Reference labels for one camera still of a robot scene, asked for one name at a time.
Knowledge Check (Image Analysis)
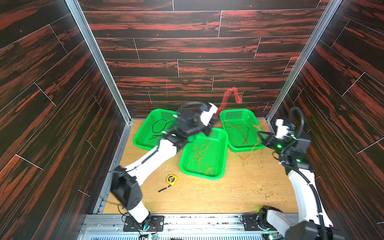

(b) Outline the thin red cable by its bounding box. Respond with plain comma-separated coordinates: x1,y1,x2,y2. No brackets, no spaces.
239,124,265,161

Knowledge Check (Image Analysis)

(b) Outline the orange cable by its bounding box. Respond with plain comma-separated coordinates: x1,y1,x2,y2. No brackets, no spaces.
186,139,217,176

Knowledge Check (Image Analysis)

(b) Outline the black cable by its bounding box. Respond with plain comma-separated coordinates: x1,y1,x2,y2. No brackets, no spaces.
148,119,175,141

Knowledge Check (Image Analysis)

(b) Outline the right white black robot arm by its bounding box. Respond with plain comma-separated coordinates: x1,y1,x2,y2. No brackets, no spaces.
257,107,345,240

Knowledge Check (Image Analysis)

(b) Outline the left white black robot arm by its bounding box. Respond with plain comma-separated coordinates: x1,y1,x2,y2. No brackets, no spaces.
110,102,219,230

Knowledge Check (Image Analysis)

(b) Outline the right green plastic basket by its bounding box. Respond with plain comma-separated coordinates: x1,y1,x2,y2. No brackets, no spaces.
220,109,265,153

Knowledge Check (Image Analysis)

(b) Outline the green plastic basket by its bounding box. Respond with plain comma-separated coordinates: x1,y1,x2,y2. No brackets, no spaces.
179,128,229,180
220,109,265,153
133,109,178,150

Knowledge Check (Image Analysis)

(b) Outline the middle green plastic basket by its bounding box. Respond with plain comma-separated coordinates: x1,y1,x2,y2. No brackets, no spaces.
179,128,229,180

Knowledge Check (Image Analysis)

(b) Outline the left green plastic basket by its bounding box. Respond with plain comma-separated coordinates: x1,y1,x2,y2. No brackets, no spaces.
133,109,178,150

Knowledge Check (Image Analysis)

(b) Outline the yellow tape measure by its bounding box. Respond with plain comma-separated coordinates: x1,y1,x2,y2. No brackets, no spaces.
158,174,179,193

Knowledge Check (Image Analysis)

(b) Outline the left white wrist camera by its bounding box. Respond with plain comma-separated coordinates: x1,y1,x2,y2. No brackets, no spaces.
200,103,219,127

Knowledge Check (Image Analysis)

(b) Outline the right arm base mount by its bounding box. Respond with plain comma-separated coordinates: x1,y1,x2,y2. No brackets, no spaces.
240,214,277,232

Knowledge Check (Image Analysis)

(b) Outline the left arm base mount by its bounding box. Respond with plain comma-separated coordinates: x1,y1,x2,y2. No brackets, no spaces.
123,215,165,233

